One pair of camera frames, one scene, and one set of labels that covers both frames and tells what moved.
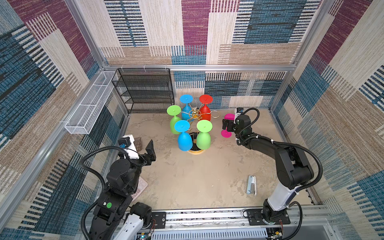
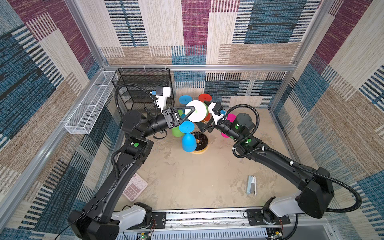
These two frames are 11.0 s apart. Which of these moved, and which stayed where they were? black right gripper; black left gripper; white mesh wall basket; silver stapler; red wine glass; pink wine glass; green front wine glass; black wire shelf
Moved: green front wine glass; black left gripper; black right gripper
Stayed: white mesh wall basket; silver stapler; red wine glass; pink wine glass; black wire shelf
